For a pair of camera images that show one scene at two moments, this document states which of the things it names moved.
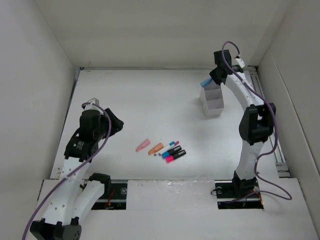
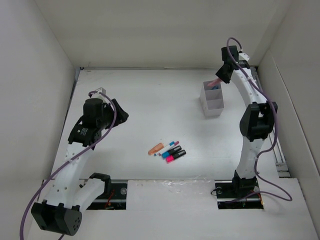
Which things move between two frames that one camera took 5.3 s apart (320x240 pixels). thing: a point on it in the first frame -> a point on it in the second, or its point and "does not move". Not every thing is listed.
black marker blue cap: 167,153 does not move
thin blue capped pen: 171,144 does not move
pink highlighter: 144,143 -> 215,82
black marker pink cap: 171,158 does not move
